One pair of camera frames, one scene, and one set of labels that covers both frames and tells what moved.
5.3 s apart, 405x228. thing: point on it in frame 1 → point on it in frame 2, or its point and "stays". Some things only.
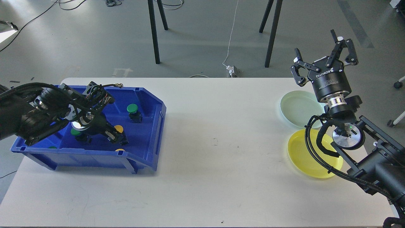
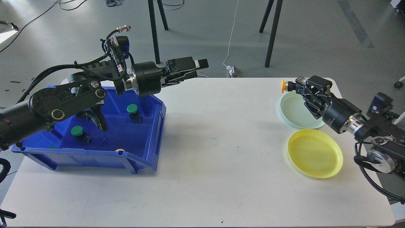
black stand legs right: [275, 20] stays
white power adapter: [231, 69] stays
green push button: [135, 116] stays
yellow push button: [119, 128] → [283, 86]
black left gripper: [98, 125] → [148, 75]
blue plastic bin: [140, 115] stays
